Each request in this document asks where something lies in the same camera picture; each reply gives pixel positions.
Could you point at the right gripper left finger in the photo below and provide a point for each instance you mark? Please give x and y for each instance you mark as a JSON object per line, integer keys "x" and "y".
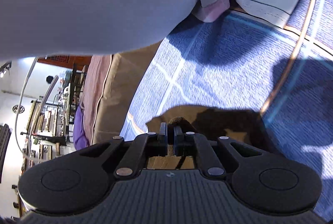
{"x": 140, "y": 150}

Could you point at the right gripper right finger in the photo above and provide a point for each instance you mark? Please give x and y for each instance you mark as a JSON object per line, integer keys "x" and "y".
{"x": 198, "y": 147}

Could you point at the brown t-shirt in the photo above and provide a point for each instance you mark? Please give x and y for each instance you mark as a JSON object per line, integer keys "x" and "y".
{"x": 237, "y": 137}

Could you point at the purple cloth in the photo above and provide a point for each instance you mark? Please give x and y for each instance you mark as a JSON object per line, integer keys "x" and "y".
{"x": 79, "y": 138}

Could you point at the brown mattress edge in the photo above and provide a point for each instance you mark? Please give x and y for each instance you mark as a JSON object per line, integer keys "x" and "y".
{"x": 122, "y": 80}

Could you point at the pink bed cover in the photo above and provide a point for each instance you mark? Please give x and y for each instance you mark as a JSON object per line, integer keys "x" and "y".
{"x": 92, "y": 92}

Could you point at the blue checked bed sheet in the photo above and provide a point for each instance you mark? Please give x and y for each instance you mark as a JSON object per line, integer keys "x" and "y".
{"x": 233, "y": 64}

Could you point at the red wooden door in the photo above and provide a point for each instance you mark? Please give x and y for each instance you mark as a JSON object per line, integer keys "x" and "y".
{"x": 66, "y": 61}

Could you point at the wooden wall shelves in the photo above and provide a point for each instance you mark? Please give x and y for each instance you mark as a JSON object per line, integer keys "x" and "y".
{"x": 50, "y": 129}

